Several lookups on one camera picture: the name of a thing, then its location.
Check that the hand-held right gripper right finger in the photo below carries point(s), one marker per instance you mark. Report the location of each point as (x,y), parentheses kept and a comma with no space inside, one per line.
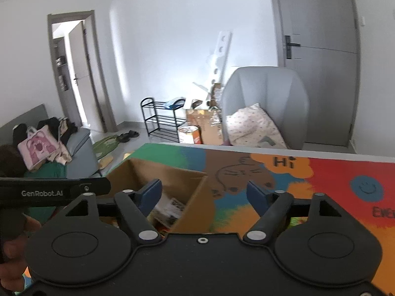
(256,195)

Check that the white board with holes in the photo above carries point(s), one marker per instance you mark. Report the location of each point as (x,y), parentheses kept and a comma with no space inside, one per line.
(220,55)

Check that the white cake packet black label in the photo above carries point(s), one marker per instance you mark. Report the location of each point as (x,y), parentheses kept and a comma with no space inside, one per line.
(171,208)

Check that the dark slipper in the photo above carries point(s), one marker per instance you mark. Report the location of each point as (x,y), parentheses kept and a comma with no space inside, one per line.
(123,137)
(134,134)

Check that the dotted white cushion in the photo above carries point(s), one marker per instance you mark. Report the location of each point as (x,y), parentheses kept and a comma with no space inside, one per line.
(250,126)

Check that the large cardboard box taped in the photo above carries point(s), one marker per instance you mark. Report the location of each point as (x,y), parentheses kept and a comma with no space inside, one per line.
(203,123)

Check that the open grey interior door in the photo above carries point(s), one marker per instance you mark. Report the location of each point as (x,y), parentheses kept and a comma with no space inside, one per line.
(83,77)

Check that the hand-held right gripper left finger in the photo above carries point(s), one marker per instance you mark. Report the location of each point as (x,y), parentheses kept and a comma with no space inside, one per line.
(152,191)

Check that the dark clothes pile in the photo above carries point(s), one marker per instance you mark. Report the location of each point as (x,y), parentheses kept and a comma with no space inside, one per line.
(52,125)

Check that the green floor rug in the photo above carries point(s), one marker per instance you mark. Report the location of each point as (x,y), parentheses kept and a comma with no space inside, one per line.
(105,145)

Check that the green cloth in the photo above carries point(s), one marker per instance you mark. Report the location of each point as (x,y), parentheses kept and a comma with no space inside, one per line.
(46,171)

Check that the brown cardboard box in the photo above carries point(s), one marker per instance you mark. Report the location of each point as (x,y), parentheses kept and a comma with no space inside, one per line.
(197,203)

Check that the black metal shoe rack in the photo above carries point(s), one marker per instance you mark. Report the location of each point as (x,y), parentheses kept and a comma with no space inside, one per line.
(160,121)

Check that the grey wall shelf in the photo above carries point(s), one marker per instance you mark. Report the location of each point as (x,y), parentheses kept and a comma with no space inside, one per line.
(61,64)

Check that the grey armchair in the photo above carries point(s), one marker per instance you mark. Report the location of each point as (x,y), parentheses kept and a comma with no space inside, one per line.
(268,92)

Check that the white wall switch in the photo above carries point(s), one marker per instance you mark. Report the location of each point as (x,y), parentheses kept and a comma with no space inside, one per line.
(363,21)

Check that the beige cloth bag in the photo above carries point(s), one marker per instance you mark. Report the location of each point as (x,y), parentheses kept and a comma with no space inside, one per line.
(63,154)

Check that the person's left hand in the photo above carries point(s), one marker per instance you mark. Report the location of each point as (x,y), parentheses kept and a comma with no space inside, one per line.
(12,249)

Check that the blue item on rack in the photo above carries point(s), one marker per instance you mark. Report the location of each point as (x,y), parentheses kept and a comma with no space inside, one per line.
(174,103)

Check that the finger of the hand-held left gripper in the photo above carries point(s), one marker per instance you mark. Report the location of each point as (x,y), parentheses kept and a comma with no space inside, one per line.
(95,185)

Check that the colourful printed table mat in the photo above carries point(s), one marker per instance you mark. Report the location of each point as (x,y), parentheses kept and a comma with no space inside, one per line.
(324,175)

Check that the dark brown bundle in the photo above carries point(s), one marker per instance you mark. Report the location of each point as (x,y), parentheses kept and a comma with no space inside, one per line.
(12,160)

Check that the pink printed tote bag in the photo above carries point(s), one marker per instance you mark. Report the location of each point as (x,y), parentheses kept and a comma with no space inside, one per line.
(37,148)

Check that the grey sofa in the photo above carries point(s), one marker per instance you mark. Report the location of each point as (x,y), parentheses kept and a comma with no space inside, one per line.
(80,149)

